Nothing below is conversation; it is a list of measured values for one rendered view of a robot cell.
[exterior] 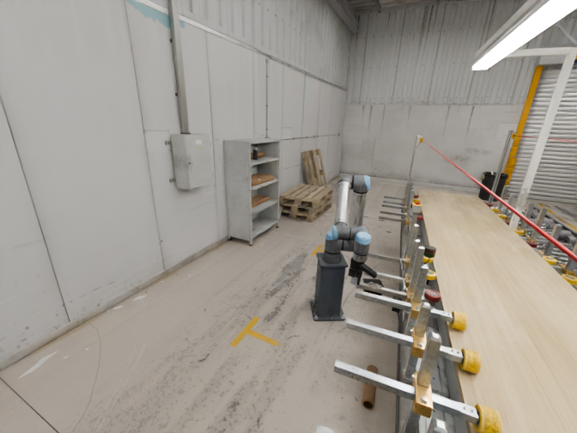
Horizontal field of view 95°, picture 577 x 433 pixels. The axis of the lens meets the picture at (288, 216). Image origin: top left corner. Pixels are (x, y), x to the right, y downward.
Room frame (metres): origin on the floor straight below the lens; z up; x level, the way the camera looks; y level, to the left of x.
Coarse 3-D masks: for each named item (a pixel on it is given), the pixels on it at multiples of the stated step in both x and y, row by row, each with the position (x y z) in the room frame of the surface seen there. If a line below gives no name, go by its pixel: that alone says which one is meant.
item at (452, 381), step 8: (424, 232) 2.75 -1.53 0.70; (424, 240) 2.63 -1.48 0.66; (432, 264) 1.97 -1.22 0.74; (432, 280) 1.83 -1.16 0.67; (432, 288) 1.76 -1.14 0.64; (440, 304) 1.43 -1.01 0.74; (440, 320) 1.34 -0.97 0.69; (440, 328) 1.30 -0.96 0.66; (440, 336) 1.26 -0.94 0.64; (448, 344) 1.11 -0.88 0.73; (448, 360) 1.05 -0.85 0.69; (448, 368) 1.02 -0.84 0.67; (448, 376) 0.99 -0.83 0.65; (448, 384) 0.96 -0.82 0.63; (456, 384) 0.88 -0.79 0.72; (456, 392) 0.86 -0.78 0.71; (456, 400) 0.83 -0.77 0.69; (456, 424) 0.77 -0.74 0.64; (464, 424) 0.71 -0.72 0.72; (456, 432) 0.75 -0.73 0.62; (464, 432) 0.70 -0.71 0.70
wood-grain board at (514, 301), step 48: (432, 192) 3.82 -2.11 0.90; (432, 240) 2.09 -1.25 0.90; (480, 240) 2.13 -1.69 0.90; (480, 288) 1.39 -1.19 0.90; (528, 288) 1.41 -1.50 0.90; (480, 336) 0.99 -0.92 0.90; (528, 336) 1.00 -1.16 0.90; (576, 336) 1.01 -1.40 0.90; (480, 384) 0.74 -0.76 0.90; (528, 384) 0.75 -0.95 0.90; (576, 384) 0.76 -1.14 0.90; (528, 432) 0.58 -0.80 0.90; (576, 432) 0.58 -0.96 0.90
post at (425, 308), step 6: (426, 306) 0.91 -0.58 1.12; (420, 312) 0.92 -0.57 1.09; (426, 312) 0.91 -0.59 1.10; (420, 318) 0.91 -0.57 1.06; (426, 318) 0.90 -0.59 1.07; (420, 324) 0.91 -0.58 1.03; (426, 324) 0.90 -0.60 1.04; (420, 330) 0.91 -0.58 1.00; (408, 360) 0.92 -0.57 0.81; (414, 360) 0.91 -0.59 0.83; (408, 366) 0.91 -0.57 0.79; (414, 366) 0.90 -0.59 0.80; (408, 372) 0.91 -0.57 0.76; (414, 372) 0.90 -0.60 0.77; (408, 378) 0.91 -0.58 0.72
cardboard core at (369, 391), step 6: (372, 366) 1.53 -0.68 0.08; (372, 372) 1.48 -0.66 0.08; (366, 384) 1.39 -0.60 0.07; (366, 390) 1.34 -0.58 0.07; (372, 390) 1.33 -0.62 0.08; (366, 396) 1.29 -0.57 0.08; (372, 396) 1.29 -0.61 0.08; (366, 402) 1.30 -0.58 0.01; (372, 402) 1.25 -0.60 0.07; (366, 408) 1.26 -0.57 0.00; (372, 408) 1.25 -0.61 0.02
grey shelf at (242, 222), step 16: (224, 144) 3.85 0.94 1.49; (240, 144) 3.73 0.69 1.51; (256, 144) 4.62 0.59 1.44; (272, 144) 4.53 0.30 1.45; (224, 160) 3.86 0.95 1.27; (240, 160) 3.74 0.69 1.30; (256, 160) 4.07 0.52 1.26; (272, 160) 4.26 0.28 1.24; (240, 176) 3.74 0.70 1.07; (240, 192) 3.74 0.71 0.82; (256, 192) 4.61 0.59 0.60; (272, 192) 4.53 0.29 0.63; (240, 208) 3.75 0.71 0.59; (256, 208) 3.98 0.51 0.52; (272, 208) 4.53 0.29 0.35; (240, 224) 3.75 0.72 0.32; (256, 224) 4.24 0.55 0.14; (272, 224) 4.28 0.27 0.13
